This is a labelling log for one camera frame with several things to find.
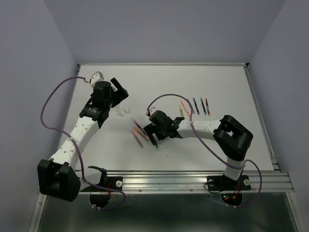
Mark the yellow highlighter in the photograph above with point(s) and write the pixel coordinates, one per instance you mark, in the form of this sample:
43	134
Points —
181	112

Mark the blue pen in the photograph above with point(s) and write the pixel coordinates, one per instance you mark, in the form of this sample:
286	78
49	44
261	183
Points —
203	106

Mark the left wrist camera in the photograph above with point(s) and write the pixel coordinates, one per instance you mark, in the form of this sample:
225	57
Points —
96	77

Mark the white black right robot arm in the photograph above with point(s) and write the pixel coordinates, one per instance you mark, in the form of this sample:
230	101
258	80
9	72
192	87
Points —
231	136

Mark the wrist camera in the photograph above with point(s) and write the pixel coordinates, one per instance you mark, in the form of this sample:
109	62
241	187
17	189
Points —
150	111
96	77

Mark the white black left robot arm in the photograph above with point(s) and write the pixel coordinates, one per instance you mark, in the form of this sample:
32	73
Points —
56	176

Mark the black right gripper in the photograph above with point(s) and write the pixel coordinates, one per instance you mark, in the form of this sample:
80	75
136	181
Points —
150	129

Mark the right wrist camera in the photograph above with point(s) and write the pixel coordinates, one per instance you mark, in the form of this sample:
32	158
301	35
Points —
150	111

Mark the aluminium rail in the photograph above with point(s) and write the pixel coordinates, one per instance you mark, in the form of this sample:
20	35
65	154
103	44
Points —
191	182

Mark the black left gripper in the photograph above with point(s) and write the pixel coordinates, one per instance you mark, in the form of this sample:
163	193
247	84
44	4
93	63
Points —
119	95

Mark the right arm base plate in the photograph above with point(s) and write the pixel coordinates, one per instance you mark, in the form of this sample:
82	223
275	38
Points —
223	183

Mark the pink highlighter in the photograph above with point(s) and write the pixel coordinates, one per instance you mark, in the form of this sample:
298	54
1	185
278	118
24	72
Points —
137	139

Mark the dark red pen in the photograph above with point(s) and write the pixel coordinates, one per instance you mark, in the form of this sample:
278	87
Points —
138	126

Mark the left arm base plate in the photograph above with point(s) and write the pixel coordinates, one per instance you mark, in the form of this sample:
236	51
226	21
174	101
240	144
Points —
108	182

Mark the clear pen cap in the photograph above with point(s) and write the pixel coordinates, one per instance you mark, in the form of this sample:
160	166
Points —
120	114
127	111

